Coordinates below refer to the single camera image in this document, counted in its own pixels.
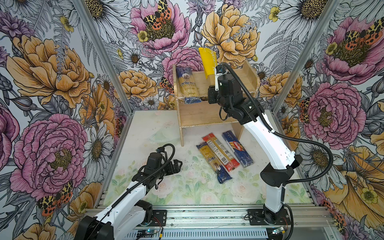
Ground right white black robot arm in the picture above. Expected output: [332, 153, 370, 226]
[208, 64, 299, 225]

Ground dark blue spaghetti bag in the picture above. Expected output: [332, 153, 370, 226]
[176, 67, 202, 104]

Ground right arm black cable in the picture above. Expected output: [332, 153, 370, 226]
[221, 62, 334, 184]

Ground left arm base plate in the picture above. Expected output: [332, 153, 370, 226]
[141, 210, 168, 227]

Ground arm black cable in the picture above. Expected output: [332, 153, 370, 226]
[86, 143, 176, 238]
[221, 62, 334, 184]

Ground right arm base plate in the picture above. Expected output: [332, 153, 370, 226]
[247, 209, 291, 226]

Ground blue gold spaghetti bag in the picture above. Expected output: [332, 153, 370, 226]
[197, 142, 232, 184]

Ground wooden two-tier shelf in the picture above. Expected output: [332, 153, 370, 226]
[173, 62, 260, 146]

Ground blue Barilla spaghetti box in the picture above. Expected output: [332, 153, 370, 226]
[222, 131, 254, 168]

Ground red clear spaghetti bag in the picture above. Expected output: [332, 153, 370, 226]
[203, 133, 240, 172]

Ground small green circuit board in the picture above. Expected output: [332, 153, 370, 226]
[136, 229, 160, 239]

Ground right small circuit board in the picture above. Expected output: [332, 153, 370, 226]
[271, 227, 286, 235]

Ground yellow spaghetti bag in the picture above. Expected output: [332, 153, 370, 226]
[199, 48, 218, 79]

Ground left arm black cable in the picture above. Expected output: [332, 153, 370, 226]
[86, 143, 176, 238]

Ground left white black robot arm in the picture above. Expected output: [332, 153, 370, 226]
[74, 153, 183, 240]

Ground aluminium front rail frame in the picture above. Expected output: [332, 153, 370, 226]
[74, 204, 343, 240]

